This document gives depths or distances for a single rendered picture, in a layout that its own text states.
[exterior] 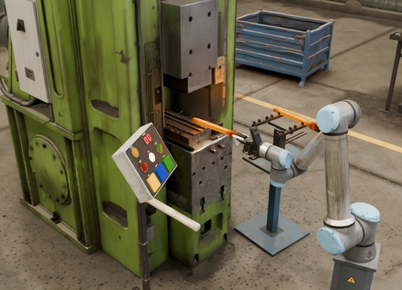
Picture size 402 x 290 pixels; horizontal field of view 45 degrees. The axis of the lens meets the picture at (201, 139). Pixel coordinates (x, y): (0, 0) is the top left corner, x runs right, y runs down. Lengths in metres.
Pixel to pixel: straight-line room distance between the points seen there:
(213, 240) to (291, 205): 0.90
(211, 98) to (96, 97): 0.73
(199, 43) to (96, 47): 0.60
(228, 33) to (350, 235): 1.47
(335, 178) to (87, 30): 1.57
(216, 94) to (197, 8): 0.72
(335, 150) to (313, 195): 1.96
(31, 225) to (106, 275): 0.87
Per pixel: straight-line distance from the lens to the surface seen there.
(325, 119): 2.27
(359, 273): 2.75
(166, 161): 2.59
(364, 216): 2.58
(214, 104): 3.23
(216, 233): 3.49
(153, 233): 3.16
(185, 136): 2.93
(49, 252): 3.72
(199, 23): 2.74
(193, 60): 2.76
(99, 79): 2.97
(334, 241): 2.47
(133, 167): 2.36
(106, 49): 2.84
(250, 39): 6.79
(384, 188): 4.52
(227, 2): 3.11
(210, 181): 3.13
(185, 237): 3.30
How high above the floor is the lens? 2.32
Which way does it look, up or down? 27 degrees down
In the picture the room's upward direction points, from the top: straight up
